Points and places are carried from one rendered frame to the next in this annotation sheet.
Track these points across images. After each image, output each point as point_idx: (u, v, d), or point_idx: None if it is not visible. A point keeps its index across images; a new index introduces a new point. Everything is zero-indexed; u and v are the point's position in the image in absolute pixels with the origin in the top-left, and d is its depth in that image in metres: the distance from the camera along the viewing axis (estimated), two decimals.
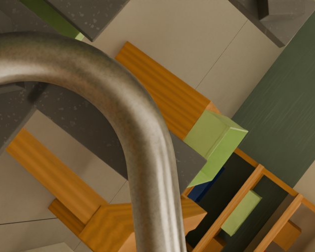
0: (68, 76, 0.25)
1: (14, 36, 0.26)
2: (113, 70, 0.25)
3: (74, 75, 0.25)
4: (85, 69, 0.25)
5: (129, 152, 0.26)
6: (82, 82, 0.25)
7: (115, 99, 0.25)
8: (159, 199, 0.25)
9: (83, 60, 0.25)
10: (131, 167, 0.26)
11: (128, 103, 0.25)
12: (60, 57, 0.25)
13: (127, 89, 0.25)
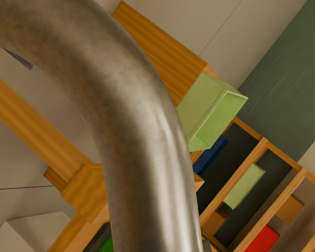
0: None
1: None
2: (78, 8, 0.14)
3: (5, 18, 0.14)
4: (24, 4, 0.14)
5: (109, 159, 0.14)
6: (21, 31, 0.14)
7: (81, 60, 0.14)
8: (164, 248, 0.13)
9: None
10: (113, 187, 0.14)
11: (106, 67, 0.13)
12: None
13: (103, 43, 0.14)
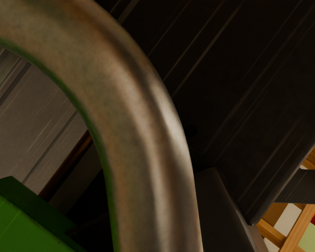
0: None
1: None
2: (78, 8, 0.14)
3: (4, 18, 0.14)
4: (24, 4, 0.13)
5: (109, 159, 0.14)
6: (21, 31, 0.14)
7: (81, 60, 0.14)
8: (164, 248, 0.13)
9: None
10: (113, 187, 0.14)
11: (106, 67, 0.13)
12: None
13: (103, 43, 0.14)
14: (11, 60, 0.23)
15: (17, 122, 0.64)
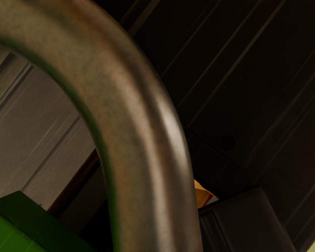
0: None
1: None
2: (78, 9, 0.14)
3: (4, 18, 0.14)
4: (24, 5, 0.14)
5: (108, 159, 0.14)
6: (21, 31, 0.14)
7: (81, 60, 0.14)
8: (164, 248, 0.13)
9: None
10: (113, 187, 0.14)
11: (105, 67, 0.13)
12: None
13: (102, 43, 0.14)
14: None
15: (21, 123, 0.60)
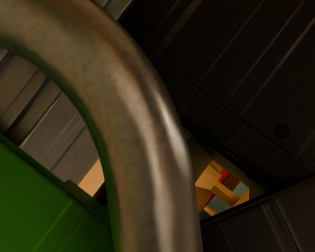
0: None
1: None
2: (78, 8, 0.14)
3: (4, 18, 0.14)
4: (24, 4, 0.13)
5: (109, 159, 0.14)
6: (21, 31, 0.14)
7: (81, 60, 0.13)
8: (164, 248, 0.13)
9: None
10: (113, 187, 0.14)
11: (106, 67, 0.13)
12: None
13: (103, 43, 0.14)
14: None
15: None
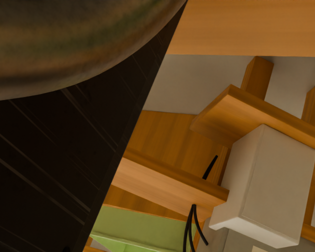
0: None
1: None
2: (184, 1, 0.15)
3: None
4: None
5: (69, 5, 0.12)
6: None
7: None
8: None
9: None
10: (40, 4, 0.11)
11: (150, 21, 0.14)
12: None
13: (163, 20, 0.14)
14: None
15: None
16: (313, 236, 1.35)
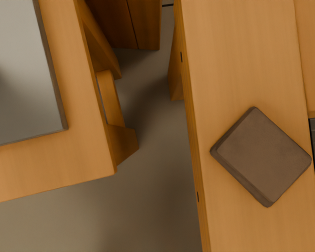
0: None
1: None
2: None
3: None
4: None
5: None
6: None
7: None
8: None
9: None
10: None
11: None
12: None
13: None
14: None
15: None
16: None
